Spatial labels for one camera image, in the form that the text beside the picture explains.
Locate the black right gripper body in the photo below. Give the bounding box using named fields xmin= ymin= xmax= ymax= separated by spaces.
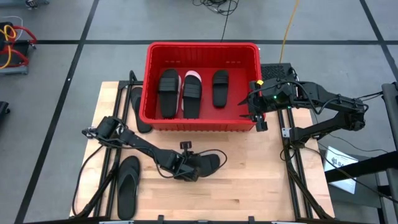
xmin=248 ymin=80 xmax=296 ymax=132

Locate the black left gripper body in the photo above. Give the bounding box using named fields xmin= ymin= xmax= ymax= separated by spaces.
xmin=169 ymin=141 xmax=200 ymax=183

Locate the red plastic bin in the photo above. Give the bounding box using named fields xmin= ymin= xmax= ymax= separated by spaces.
xmin=138 ymin=42 xmax=266 ymax=133

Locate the black slide sandal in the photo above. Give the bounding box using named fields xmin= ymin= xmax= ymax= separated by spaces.
xmin=182 ymin=74 xmax=203 ymax=119
xmin=194 ymin=153 xmax=221 ymax=178
xmin=211 ymin=69 xmax=230 ymax=109
xmin=157 ymin=68 xmax=181 ymax=119

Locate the black flip-flop sandal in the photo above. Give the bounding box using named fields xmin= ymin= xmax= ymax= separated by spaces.
xmin=117 ymin=155 xmax=142 ymax=220
xmin=130 ymin=86 xmax=154 ymax=134

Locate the black vented control box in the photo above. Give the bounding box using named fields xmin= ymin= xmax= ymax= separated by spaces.
xmin=260 ymin=63 xmax=295 ymax=81

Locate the white printed box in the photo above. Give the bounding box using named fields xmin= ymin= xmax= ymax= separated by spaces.
xmin=322 ymin=145 xmax=361 ymax=195

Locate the black beam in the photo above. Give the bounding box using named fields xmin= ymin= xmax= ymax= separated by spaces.
xmin=324 ymin=151 xmax=398 ymax=184

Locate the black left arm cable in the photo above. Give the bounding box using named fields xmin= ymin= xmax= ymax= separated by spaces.
xmin=155 ymin=148 xmax=229 ymax=180

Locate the black cable loop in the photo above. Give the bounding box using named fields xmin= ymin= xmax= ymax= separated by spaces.
xmin=279 ymin=145 xmax=295 ymax=161

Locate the black aluminium frame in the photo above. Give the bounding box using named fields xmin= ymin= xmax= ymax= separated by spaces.
xmin=72 ymin=70 xmax=149 ymax=218
xmin=272 ymin=90 xmax=335 ymax=220

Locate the black power cable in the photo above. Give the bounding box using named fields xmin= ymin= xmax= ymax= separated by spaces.
xmin=317 ymin=129 xmax=389 ymax=154
xmin=357 ymin=91 xmax=384 ymax=105
xmin=301 ymin=145 xmax=398 ymax=205

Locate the yellow hanging cable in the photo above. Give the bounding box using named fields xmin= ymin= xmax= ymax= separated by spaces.
xmin=279 ymin=0 xmax=302 ymax=63

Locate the black hanging cable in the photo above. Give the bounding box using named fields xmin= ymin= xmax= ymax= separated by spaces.
xmin=218 ymin=0 xmax=233 ymax=43

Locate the black cable bundle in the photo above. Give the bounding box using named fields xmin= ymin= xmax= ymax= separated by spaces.
xmin=192 ymin=0 xmax=240 ymax=16

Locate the black base cable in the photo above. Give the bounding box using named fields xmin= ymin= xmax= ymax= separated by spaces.
xmin=71 ymin=145 xmax=107 ymax=217

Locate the grey post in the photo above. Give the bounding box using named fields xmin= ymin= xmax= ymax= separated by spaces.
xmin=381 ymin=82 xmax=398 ymax=224

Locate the red frame cart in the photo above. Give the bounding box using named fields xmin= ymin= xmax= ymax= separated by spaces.
xmin=0 ymin=21 xmax=38 ymax=76

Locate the yellow hose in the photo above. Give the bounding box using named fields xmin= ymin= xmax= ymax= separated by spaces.
xmin=0 ymin=24 xmax=17 ymax=70

